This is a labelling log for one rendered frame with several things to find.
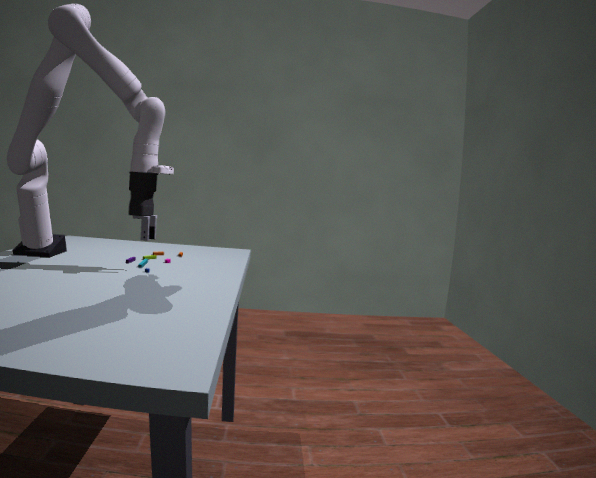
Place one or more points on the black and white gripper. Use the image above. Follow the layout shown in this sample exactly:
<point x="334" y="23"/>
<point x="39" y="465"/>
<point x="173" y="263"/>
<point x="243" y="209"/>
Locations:
<point x="143" y="181"/>

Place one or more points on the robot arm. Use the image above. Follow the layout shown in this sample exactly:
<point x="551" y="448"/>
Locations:
<point x="67" y="25"/>

